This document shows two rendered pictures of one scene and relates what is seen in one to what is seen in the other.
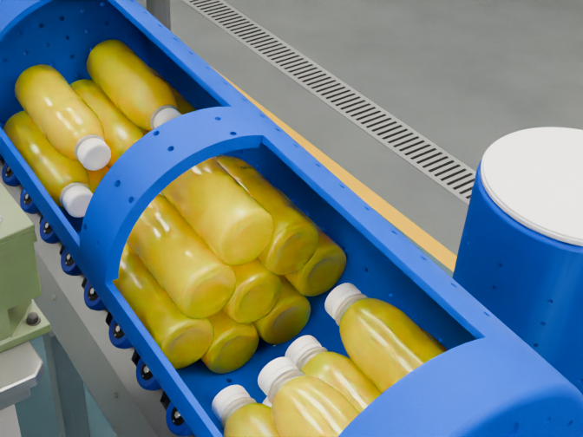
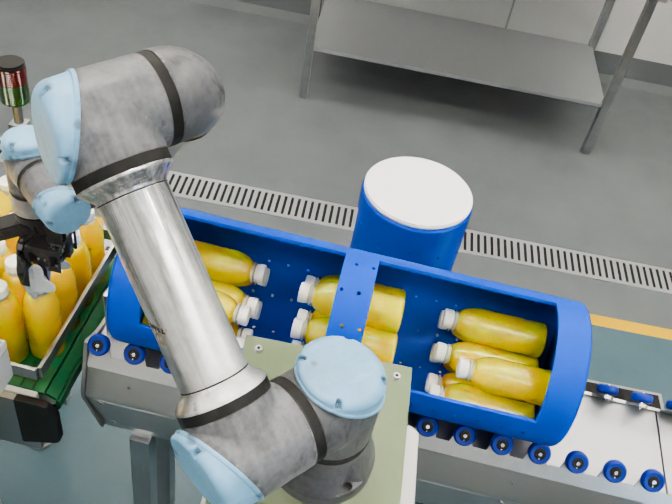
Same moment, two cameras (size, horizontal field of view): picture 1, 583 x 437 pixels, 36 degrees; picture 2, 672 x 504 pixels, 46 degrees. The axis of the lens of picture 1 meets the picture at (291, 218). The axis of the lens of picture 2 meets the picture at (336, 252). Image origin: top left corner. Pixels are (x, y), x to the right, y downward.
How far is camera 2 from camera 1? 107 cm
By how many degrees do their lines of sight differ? 38
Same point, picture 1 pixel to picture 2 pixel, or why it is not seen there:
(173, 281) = (383, 356)
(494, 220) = (403, 232)
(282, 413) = (488, 380)
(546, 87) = not seen: hidden behind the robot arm
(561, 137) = (387, 168)
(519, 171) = (393, 199)
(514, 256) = (418, 245)
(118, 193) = (347, 330)
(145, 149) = (344, 300)
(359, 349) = (482, 335)
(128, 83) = (222, 262)
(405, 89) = not seen: hidden behind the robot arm
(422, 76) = not seen: hidden behind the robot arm
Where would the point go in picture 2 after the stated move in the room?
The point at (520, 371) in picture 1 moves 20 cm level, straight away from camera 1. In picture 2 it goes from (578, 308) to (522, 237)
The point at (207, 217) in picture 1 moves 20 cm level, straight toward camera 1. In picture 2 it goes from (385, 316) to (474, 379)
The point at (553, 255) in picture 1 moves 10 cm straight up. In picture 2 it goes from (440, 237) to (450, 205)
